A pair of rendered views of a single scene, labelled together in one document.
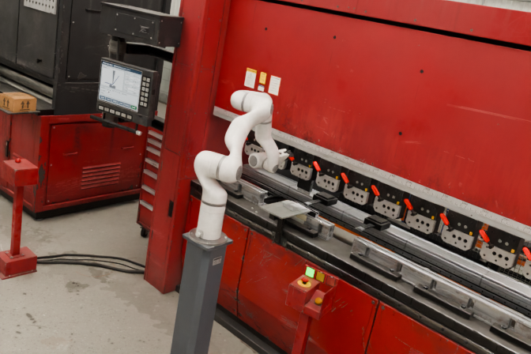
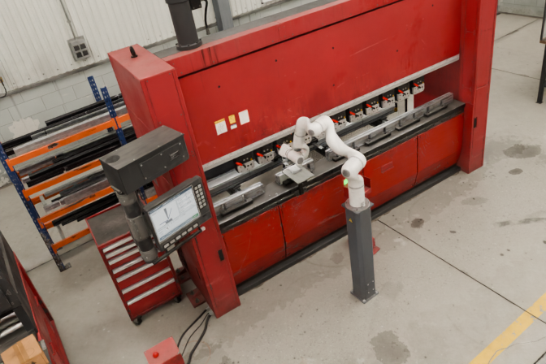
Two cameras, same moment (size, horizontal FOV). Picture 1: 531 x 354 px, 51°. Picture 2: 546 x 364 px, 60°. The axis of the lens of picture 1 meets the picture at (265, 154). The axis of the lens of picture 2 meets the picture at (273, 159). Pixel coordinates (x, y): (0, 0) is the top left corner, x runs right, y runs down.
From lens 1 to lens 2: 3.80 m
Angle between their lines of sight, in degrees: 62
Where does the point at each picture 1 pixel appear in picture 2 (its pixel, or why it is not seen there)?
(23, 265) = not seen: outside the picture
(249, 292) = (293, 236)
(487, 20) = (356, 6)
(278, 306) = (314, 221)
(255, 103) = (327, 123)
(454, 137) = (357, 67)
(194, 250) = (365, 213)
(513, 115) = (377, 41)
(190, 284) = (367, 230)
